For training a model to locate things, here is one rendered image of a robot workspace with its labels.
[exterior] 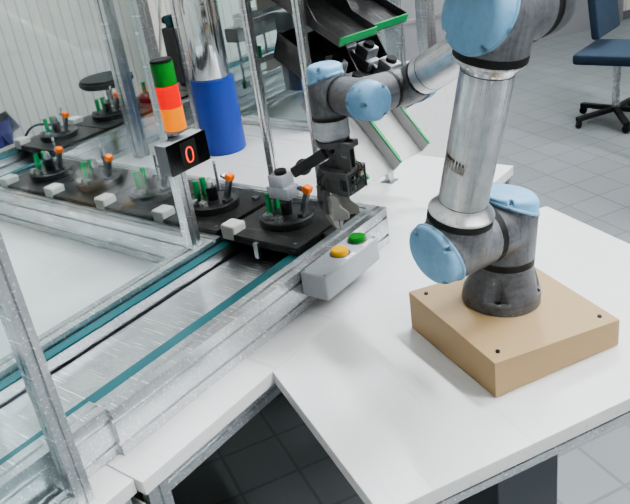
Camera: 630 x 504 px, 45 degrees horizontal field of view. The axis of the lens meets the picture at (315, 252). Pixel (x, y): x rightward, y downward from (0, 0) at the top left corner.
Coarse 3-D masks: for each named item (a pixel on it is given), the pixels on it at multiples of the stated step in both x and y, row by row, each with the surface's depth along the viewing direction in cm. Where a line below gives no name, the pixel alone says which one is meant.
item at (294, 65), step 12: (288, 36) 199; (312, 36) 205; (276, 48) 198; (288, 48) 194; (312, 48) 206; (324, 48) 203; (336, 48) 200; (288, 60) 196; (312, 60) 202; (324, 60) 203; (348, 60) 198; (300, 72) 195; (348, 72) 200
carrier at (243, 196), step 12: (204, 180) 203; (216, 180) 206; (204, 192) 204; (216, 192) 200; (240, 192) 209; (252, 192) 208; (264, 192) 207; (204, 204) 196; (216, 204) 198; (228, 204) 197; (240, 204) 201; (252, 204) 200; (264, 204) 201; (204, 216) 197; (216, 216) 196; (228, 216) 195; (240, 216) 194; (204, 228) 190; (216, 228) 189
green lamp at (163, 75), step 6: (150, 66) 161; (156, 66) 160; (162, 66) 160; (168, 66) 161; (156, 72) 161; (162, 72) 161; (168, 72) 161; (174, 72) 163; (156, 78) 162; (162, 78) 161; (168, 78) 162; (174, 78) 163; (156, 84) 163; (162, 84) 162; (168, 84) 162; (174, 84) 163
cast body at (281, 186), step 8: (280, 168) 183; (272, 176) 182; (280, 176) 181; (288, 176) 182; (272, 184) 183; (280, 184) 181; (288, 184) 182; (296, 184) 183; (272, 192) 184; (280, 192) 182; (288, 192) 181; (296, 192) 183; (288, 200) 182
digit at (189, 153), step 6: (192, 138) 170; (180, 144) 167; (186, 144) 169; (192, 144) 170; (180, 150) 168; (186, 150) 169; (192, 150) 171; (186, 156) 169; (192, 156) 171; (186, 162) 170; (192, 162) 171; (186, 168) 170
